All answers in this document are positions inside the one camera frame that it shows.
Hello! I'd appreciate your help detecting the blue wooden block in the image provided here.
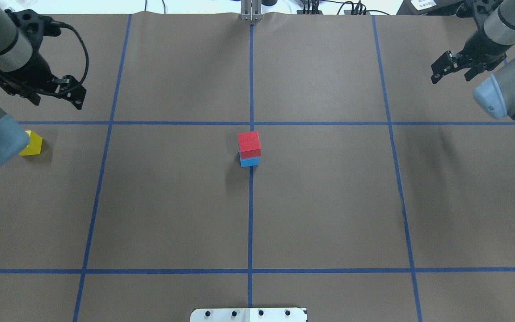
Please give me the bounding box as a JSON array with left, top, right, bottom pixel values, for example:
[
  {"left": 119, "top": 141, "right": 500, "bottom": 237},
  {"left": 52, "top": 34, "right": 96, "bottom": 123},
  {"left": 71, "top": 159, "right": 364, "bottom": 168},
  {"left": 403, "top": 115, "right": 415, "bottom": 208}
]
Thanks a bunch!
[{"left": 238, "top": 153, "right": 260, "bottom": 168}]

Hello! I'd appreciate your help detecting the aluminium frame post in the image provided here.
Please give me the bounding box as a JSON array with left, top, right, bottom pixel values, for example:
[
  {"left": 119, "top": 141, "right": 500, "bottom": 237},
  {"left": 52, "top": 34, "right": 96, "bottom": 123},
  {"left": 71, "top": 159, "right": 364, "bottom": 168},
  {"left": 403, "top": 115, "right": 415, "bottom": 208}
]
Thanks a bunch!
[{"left": 240, "top": 0, "right": 263, "bottom": 22}]

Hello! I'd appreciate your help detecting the yellow wooden block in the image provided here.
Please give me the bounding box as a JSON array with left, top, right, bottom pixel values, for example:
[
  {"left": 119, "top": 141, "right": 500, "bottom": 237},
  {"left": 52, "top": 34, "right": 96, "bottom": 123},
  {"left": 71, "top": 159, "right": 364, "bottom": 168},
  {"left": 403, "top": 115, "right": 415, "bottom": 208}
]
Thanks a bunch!
[{"left": 19, "top": 130, "right": 43, "bottom": 156}]

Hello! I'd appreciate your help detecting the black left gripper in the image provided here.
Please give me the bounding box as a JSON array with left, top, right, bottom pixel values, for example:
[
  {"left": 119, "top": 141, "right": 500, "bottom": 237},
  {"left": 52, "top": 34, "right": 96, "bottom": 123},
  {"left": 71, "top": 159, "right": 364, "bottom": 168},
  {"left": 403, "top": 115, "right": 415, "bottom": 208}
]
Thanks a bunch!
[{"left": 0, "top": 9, "right": 87, "bottom": 110}]

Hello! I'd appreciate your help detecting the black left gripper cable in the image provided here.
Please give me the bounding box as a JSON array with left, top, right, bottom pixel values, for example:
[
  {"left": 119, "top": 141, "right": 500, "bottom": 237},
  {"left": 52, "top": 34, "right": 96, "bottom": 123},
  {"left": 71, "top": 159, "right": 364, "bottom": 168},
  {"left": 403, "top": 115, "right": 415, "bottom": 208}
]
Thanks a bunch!
[{"left": 0, "top": 25, "right": 90, "bottom": 97}]

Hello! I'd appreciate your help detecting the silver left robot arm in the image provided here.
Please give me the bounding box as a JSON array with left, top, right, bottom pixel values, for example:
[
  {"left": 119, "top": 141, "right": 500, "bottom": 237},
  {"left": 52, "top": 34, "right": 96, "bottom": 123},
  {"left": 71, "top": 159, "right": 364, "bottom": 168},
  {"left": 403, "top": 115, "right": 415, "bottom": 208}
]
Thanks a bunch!
[{"left": 0, "top": 8, "right": 89, "bottom": 167}]

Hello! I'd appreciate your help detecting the white camera mast pedestal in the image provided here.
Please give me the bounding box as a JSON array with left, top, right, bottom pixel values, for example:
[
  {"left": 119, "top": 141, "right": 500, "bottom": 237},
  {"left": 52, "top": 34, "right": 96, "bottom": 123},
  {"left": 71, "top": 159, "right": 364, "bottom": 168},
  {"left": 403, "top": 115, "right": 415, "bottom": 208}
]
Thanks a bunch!
[{"left": 190, "top": 307, "right": 308, "bottom": 322}]

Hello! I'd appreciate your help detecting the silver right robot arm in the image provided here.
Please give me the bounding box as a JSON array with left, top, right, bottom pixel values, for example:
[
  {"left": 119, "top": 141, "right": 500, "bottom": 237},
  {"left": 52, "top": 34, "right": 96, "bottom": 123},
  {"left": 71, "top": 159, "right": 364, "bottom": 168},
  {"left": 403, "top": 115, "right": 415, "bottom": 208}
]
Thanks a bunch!
[{"left": 431, "top": 0, "right": 515, "bottom": 122}]

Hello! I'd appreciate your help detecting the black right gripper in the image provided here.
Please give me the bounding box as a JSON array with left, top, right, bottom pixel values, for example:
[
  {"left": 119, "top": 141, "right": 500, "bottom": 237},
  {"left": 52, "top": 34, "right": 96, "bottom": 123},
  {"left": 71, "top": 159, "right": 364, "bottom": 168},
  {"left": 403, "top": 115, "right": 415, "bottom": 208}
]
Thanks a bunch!
[{"left": 431, "top": 0, "right": 508, "bottom": 84}]

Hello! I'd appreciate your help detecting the red wooden block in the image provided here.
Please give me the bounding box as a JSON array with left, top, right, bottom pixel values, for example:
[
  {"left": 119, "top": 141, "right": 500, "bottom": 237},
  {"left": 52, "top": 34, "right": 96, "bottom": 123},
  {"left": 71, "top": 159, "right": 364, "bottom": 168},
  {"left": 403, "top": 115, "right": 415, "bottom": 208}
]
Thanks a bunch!
[{"left": 237, "top": 131, "right": 262, "bottom": 159}]

